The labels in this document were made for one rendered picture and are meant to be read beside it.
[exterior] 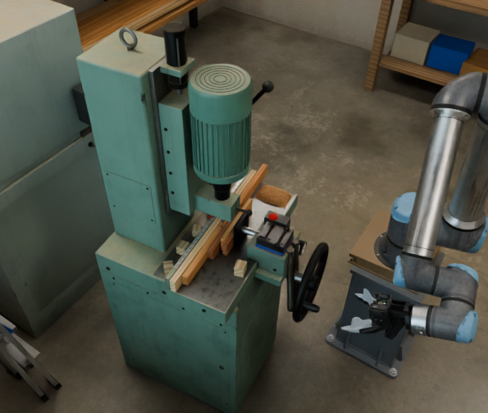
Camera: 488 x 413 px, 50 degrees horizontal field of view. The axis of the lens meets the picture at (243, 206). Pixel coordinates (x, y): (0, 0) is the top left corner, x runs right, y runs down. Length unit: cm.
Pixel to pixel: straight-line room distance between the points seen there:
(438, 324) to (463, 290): 12
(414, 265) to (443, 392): 116
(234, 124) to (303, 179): 203
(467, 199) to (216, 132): 93
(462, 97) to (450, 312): 61
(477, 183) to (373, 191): 162
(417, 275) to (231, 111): 71
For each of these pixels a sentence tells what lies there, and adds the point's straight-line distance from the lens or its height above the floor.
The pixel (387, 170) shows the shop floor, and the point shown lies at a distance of 362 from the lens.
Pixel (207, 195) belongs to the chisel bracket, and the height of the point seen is 107.
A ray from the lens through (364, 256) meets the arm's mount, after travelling 220.
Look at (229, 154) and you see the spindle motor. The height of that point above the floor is 131.
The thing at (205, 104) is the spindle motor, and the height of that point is 147.
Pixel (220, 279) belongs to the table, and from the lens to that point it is 169.
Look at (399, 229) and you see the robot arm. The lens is 207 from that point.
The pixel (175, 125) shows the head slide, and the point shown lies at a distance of 152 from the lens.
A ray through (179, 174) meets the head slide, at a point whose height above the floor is 117.
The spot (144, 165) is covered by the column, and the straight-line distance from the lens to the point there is 163.
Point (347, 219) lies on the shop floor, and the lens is 320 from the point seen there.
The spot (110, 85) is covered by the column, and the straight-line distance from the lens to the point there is 153.
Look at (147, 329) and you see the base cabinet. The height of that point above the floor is 43.
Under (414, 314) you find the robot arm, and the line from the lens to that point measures 158.
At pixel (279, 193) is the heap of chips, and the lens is 193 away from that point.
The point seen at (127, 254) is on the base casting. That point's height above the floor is 80.
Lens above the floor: 223
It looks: 44 degrees down
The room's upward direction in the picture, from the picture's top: 1 degrees clockwise
